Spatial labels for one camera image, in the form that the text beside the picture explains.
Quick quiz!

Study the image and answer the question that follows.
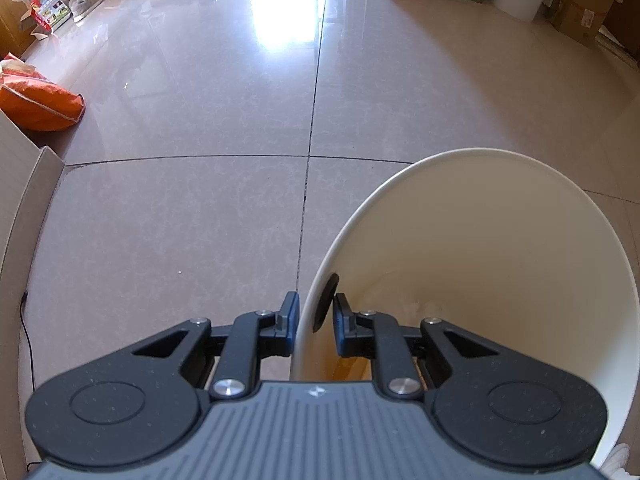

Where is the grey slipper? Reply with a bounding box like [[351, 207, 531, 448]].
[[70, 0, 104, 23]]

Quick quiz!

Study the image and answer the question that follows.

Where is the orange woven bag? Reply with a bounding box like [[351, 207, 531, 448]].
[[0, 53, 87, 132]]

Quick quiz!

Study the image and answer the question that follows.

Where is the white shoe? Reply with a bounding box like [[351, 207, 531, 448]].
[[600, 442, 632, 480]]

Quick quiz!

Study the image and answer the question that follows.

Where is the wooden cabinet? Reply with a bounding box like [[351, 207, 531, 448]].
[[0, 0, 51, 58]]

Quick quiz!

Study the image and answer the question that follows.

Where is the brown cardboard box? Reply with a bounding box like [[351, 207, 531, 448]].
[[547, 0, 616, 48]]

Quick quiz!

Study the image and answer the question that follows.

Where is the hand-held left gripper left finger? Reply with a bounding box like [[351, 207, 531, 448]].
[[125, 291, 301, 402]]

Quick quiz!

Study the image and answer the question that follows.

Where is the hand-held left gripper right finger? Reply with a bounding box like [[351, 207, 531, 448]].
[[333, 293, 506, 402]]

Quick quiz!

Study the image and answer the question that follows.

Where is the colourful printed box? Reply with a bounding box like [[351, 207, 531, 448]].
[[30, 0, 71, 34]]

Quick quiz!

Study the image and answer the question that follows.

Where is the black cable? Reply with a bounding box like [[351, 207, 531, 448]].
[[19, 292, 39, 468]]

